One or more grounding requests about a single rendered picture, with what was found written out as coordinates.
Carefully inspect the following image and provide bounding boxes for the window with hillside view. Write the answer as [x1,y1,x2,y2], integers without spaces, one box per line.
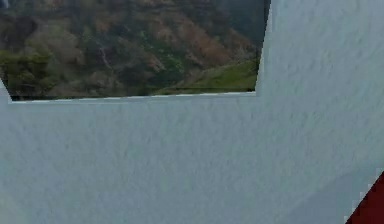
[0,0,273,103]

